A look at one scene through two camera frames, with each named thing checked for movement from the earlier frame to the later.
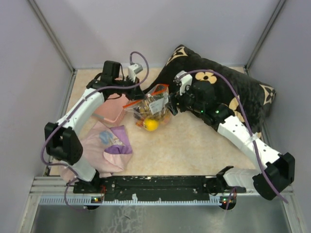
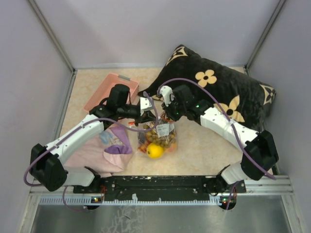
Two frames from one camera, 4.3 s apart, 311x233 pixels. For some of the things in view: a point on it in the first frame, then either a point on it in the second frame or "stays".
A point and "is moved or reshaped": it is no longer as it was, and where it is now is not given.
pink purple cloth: (107, 149) stays
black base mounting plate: (154, 188) stays
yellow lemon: (151, 124) → (155, 150)
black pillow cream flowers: (247, 97) stays
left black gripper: (135, 94) → (147, 116)
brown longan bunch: (146, 111) is moved or reshaped
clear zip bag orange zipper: (154, 110) is moved or reshaped
